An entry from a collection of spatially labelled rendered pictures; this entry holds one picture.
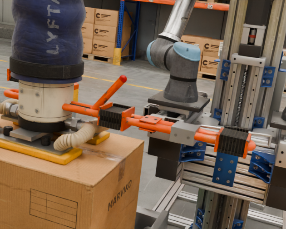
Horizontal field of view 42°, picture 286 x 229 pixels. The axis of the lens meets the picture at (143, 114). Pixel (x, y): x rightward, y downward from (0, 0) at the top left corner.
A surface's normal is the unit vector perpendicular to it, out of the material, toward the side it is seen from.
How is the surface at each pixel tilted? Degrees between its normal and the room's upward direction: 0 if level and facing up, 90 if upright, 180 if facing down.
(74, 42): 74
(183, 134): 90
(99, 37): 92
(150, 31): 90
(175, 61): 90
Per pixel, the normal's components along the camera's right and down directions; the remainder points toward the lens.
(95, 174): 0.11, -0.95
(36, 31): 0.13, 0.07
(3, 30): -0.36, 0.22
